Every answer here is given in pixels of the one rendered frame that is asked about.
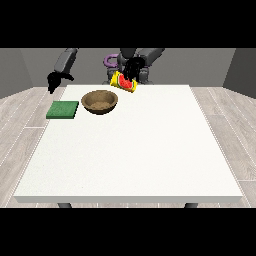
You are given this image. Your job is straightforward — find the green square pad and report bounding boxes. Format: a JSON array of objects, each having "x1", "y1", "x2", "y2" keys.
[{"x1": 45, "y1": 100, "x2": 80, "y2": 120}]

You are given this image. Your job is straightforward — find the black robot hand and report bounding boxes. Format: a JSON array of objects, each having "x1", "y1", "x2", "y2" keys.
[
  {"x1": 122, "y1": 56, "x2": 146, "y2": 83},
  {"x1": 46, "y1": 70, "x2": 75, "y2": 95}
]

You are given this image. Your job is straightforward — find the brown wooden bowl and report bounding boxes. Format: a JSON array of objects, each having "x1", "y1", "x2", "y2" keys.
[{"x1": 80, "y1": 89, "x2": 119, "y2": 116}]

